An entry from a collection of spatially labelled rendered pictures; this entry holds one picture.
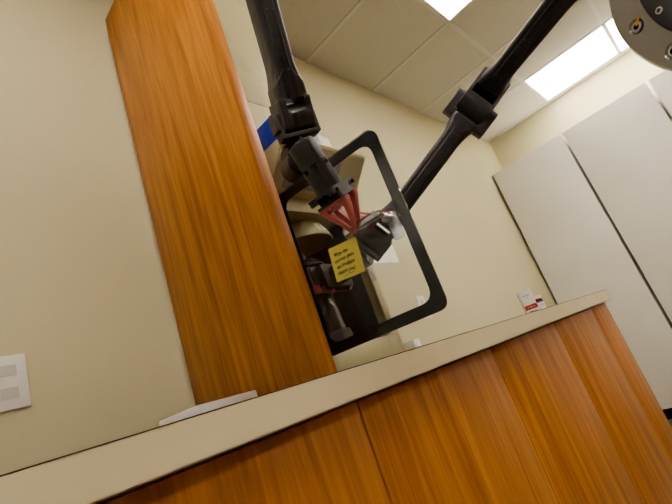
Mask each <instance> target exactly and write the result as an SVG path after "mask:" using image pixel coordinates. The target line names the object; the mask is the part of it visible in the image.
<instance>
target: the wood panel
mask: <svg viewBox="0 0 672 504"><path fill-rule="evenodd" d="M105 21H106V26H107V30H108V34H109V38H110V43H111V47H112V51H113V55H114V60H115V64H116V68H117V72H118V77H119V81H120V85H121V89H122V94H123V98H124V102H125V106H126V111H127V115H128V119H129V123H130V128H131V132H132V136H133V140H134V145H135V149H136V153H137V157H138V161H139V166H140V170H141V174H142V178H143V183H144V187H145V191H146V195H147V200H148V204H149V208H150V212H151V217H152V221H153V225H154V229H155V234H156V238H157V242H158V246H159V251H160V255H161V259H162V263H163V268H164V272H165V276H166V280H167V285H168V289H169V293H170V297H171V302H172V306H173V310H174V314H175V318H176V323H177V327H178V331H179V335H180V340H181V344H182V348H183V352H184V357H185V361H186V365H187V369H188V374H189V378H190V382H191V386H192V391H193V395H194V399H195V403H196V406H197V405H200V404H204V403H208V402H211V401H215V400H219V399H223V398H226V397H230V396H234V395H238V394H242V393H245V392H249V391H253V390H256V392H257V395H258V396H260V395H263V394H267V393H270V392H273V391H276V390H280V389H283V388H286V387H289V386H293V385H296V384H299V383H302V382H306V381H309V380H312V379H315V378H319V377H322V376H325V375H328V374H332V373H335V372H337V369H336V366H335V363H334V360H333V357H332V354H331V351H330V348H329V345H328V342H327V339H326V336H325V333H324V330H323V327H322V324H321V321H320V318H319V315H318V312H317V309H316V306H315V303H314V300H313V297H312V294H311V291H310V288H309V285H308V282H307V279H306V276H305V273H304V270H303V267H302V264H301V261H300V258H299V255H298V252H297V249H296V246H295V243H294V240H293V237H292V234H291V231H290V228H289V225H288V222H287V219H286V216H285V213H284V210H283V207H282V204H281V201H280V198H279V195H278V193H277V190H276V187H275V184H274V181H273V178H272V175H271V172H270V169H269V166H268V163H267V160H266V157H265V154H264V151H263V148H262V145H261V142H260V139H259V136H258V133H257V130H256V127H255V124H254V121H253V118H252V115H251V112H250V109H249V106H248V103H247V100H246V97H245V94H244V91H243V88H242V85H241V82H240V79H239V76H238V73H237V70H236V67H235V64H234V61H233V58H232V55H231V52H230V49H229V46H228V43H227V40H226V37H225V34H224V31H223V28H222V25H221V22H220V19H219V16H218V13H217V10H216V7H215V4H214V1H213V0H114V2H113V4H112V6H111V8H110V11H109V13H108V15H107V17H106V19H105Z"/></svg>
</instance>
